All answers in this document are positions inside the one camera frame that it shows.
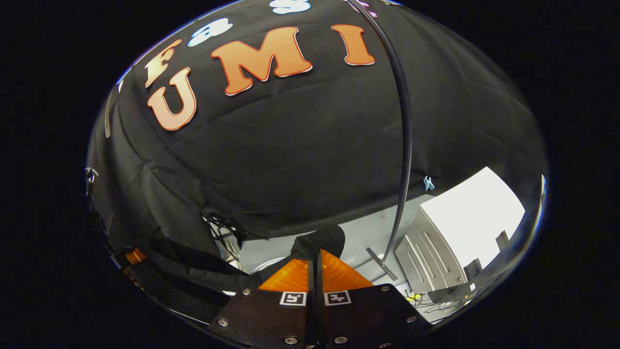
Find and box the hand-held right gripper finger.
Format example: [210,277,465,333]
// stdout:
[317,249,432,349]
[207,258,318,349]

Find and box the black knit garment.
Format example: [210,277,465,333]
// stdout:
[114,224,347,320]

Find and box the black clothes rack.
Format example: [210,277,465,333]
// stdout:
[348,0,413,283]

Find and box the black backdrop cloth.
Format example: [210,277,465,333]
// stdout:
[86,0,548,253]

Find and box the white cabinet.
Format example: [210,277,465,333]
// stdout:
[395,166,526,294]

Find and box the black cable bundle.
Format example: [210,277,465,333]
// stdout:
[202,213,269,265]

